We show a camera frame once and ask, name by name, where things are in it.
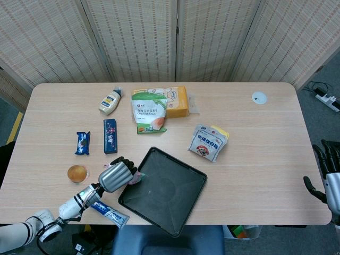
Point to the pink snack packet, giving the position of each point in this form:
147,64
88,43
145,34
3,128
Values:
136,178

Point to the blue cookie packet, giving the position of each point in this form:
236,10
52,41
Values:
82,143

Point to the orange jelly cup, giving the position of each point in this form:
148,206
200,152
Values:
77,173

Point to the clear bin with coloured items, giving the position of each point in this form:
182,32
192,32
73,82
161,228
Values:
241,232

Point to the dark blue rectangular box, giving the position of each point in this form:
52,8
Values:
110,135

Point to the green white corn starch bag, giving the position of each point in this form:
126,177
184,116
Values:
148,111

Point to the woven folding screen panel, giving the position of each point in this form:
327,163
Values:
292,40
212,40
138,40
47,40
10,90

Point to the mayonnaise squeeze bottle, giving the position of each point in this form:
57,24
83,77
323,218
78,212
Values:
109,102

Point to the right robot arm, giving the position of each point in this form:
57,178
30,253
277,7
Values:
338,223

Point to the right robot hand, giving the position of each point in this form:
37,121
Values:
335,188

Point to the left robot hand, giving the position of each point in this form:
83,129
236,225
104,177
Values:
115,176

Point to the white sugar packet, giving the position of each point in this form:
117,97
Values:
205,144

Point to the black square plastic tray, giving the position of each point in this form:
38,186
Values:
164,194

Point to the yellow flat packet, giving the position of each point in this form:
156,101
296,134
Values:
223,132

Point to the black bulky object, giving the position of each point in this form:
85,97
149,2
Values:
5,159

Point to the blue padded seat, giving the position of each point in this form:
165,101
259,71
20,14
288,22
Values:
170,241

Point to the black device with white label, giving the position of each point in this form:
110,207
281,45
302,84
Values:
82,243

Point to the white power strip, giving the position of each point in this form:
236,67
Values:
329,100

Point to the orange yellow snack bag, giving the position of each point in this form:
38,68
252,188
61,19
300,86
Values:
178,103

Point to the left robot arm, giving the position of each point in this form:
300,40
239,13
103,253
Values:
71,207

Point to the Crest toothpaste tube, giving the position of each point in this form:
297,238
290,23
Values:
117,216

